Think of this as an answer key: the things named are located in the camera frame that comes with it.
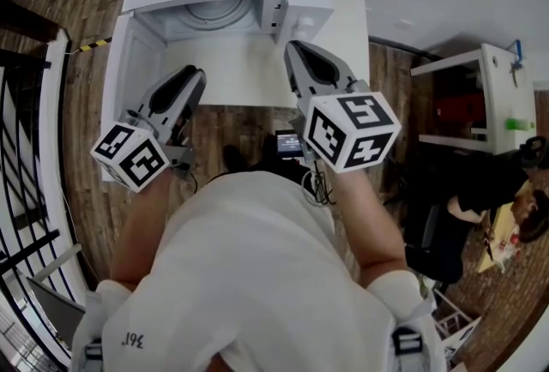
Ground black device with screen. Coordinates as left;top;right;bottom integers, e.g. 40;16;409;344
274;129;304;157

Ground green item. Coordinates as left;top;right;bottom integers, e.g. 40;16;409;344
504;117;536;132

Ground blue clip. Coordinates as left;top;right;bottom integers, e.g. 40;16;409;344
508;39;525;72

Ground grey panel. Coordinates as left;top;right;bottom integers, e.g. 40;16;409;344
25;275;87;345

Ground person's black trousers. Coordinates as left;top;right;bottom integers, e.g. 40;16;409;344
246;155;310;187

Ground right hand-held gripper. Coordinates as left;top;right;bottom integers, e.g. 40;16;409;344
284;40;402;174

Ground black office chair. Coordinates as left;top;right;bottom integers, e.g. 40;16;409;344
402;134;549;284

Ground black stair railing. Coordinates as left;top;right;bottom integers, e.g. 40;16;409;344
0;48;61;307

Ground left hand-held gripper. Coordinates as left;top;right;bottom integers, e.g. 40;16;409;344
89;64;208;194

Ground glass turntable tray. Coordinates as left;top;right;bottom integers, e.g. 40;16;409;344
178;0;250;31

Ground person's white t-shirt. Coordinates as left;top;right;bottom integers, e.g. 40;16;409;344
70;171;447;372

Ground person's black shoe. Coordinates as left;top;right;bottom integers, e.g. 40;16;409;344
222;145;248;172

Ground yellow black striped floor tape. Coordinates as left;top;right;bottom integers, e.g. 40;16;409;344
76;37;113;54

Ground white sign stand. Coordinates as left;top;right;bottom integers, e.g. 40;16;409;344
432;288;482;363

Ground yellow low table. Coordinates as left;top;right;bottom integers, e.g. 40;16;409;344
478;202;522;275

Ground red white food container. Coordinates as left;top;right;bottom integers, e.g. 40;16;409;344
492;232;522;264

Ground small white side table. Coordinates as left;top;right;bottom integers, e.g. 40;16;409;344
409;43;538;156

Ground black strap buckle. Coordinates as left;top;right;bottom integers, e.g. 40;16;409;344
84;339;104;363
392;327;424;357

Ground black cable bundle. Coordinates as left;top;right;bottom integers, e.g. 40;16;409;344
302;159;335;207

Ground person's right forearm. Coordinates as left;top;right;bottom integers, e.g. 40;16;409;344
329;166;408;290

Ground person's left forearm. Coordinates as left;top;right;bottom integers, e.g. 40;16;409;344
109;168;175;285

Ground red box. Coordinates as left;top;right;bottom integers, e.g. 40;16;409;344
431;91;486;123

